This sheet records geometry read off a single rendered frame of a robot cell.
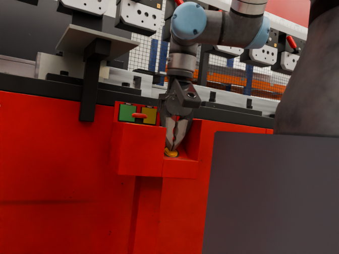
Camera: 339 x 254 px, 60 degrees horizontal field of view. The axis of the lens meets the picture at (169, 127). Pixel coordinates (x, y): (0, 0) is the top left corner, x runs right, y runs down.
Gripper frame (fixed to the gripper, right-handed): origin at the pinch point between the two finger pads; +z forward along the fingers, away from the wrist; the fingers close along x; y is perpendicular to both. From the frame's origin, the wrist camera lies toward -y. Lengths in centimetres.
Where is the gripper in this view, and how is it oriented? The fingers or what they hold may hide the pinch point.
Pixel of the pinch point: (172, 146)
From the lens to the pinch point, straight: 77.8
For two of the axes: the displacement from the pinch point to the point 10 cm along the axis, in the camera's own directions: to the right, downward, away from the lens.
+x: -9.3, -1.1, -3.4
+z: -1.4, 9.9, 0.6
